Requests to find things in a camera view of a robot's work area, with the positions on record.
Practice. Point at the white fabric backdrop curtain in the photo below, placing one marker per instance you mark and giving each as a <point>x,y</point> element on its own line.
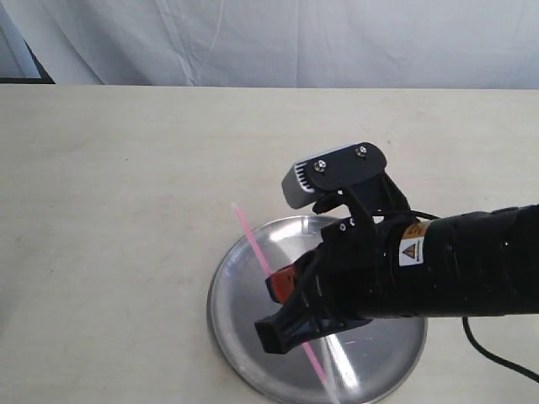
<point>284,44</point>

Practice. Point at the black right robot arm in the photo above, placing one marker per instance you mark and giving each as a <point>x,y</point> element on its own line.
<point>469,265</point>

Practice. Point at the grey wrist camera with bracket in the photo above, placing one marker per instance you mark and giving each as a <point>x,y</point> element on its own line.
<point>308,180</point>

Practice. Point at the right gripper orange padded finger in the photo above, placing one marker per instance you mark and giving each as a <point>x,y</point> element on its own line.
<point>298,282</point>

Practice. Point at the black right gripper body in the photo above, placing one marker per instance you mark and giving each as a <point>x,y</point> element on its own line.
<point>355,267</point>

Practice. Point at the pink thin straw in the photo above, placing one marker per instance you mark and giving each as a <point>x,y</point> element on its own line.
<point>307,348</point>

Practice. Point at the dark frame behind table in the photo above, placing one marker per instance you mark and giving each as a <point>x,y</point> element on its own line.
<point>28,68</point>

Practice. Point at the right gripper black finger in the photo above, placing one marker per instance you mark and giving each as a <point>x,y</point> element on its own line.
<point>302,318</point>

